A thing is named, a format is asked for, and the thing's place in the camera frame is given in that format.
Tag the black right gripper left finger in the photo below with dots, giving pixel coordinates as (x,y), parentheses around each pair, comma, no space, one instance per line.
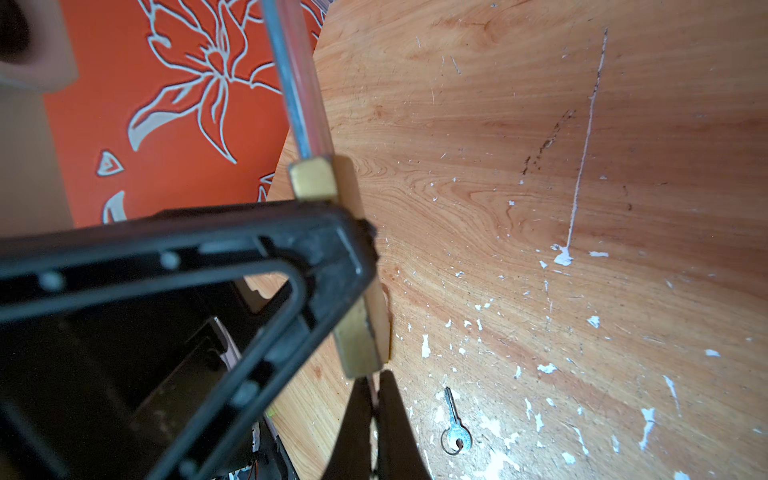
(351,455)

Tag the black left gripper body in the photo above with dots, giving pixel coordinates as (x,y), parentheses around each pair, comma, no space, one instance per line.
(102,391)

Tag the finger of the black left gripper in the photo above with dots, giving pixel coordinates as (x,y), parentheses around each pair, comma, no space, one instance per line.
(266,246)

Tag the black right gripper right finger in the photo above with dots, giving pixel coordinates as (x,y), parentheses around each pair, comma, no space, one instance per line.
(398,454)

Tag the large brass padlock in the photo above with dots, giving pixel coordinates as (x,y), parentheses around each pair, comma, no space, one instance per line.
(344,295)

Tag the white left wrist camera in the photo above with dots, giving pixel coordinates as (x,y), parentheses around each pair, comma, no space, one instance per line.
(36,52)

